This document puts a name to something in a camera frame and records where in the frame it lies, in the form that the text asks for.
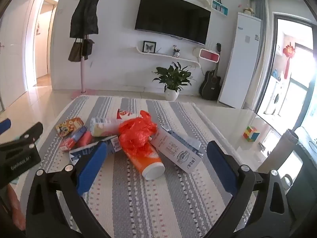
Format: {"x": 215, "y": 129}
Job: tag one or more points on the blue and red carton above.
{"x": 74, "y": 136}

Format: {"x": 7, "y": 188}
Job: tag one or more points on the red and white wall box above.
{"x": 209, "y": 55}

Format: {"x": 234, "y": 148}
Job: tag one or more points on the black handbag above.
{"x": 88, "y": 48}

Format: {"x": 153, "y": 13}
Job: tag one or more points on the white and blue carton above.
{"x": 173, "y": 151}

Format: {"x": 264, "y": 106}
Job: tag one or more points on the pink coat stand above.
{"x": 83, "y": 79}

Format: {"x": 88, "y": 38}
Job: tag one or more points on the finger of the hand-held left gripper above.
{"x": 31, "y": 133}
{"x": 5, "y": 126}

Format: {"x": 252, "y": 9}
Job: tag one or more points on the framed butterfly picture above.
{"x": 149, "y": 47}

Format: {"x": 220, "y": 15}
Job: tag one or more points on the person's left forearm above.
{"x": 16, "y": 205}

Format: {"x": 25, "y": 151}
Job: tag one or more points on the black flat television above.
{"x": 173, "y": 17}

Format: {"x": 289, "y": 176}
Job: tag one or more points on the dark blue box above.
{"x": 113, "y": 145}

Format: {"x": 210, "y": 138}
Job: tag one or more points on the white refrigerator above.
{"x": 241, "y": 62}

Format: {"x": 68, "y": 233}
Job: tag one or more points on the orange canister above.
{"x": 146, "y": 160}

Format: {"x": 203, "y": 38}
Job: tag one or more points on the striped woven tablecloth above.
{"x": 138, "y": 203}

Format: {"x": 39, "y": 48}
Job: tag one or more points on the red and white paper cup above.
{"x": 123, "y": 114}

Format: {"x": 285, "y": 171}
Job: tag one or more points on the cyan wall box shelf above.
{"x": 220, "y": 7}

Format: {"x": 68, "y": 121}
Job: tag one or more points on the potted green plant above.
{"x": 174, "y": 79}

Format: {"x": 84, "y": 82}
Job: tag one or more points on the white and pink canister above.
{"x": 104, "y": 126}

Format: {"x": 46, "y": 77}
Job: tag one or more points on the red hanging knot ornament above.
{"x": 288, "y": 52}

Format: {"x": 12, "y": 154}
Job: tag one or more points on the red plastic bag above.
{"x": 136, "y": 133}

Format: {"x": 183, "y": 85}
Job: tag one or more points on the small figurine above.
{"x": 176, "y": 52}

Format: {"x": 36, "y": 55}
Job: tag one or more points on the long white wall shelf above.
{"x": 168, "y": 55}

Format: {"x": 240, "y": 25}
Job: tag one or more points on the colourful puzzle cube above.
{"x": 251, "y": 133}

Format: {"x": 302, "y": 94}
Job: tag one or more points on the black acoustic guitar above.
{"x": 210, "y": 86}

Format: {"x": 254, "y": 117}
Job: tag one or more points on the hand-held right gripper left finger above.
{"x": 92, "y": 164}

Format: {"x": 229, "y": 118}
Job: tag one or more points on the colourful snack box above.
{"x": 69, "y": 126}

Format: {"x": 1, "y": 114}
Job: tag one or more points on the white washing machine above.
{"x": 275, "y": 96}

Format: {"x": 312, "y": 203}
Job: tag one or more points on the brown handbag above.
{"x": 75, "y": 52}

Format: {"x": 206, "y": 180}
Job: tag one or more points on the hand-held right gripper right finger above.
{"x": 219, "y": 164}

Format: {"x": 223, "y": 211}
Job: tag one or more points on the grey curtain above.
{"x": 260, "y": 3}

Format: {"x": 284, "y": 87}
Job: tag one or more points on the white door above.
{"x": 11, "y": 67}

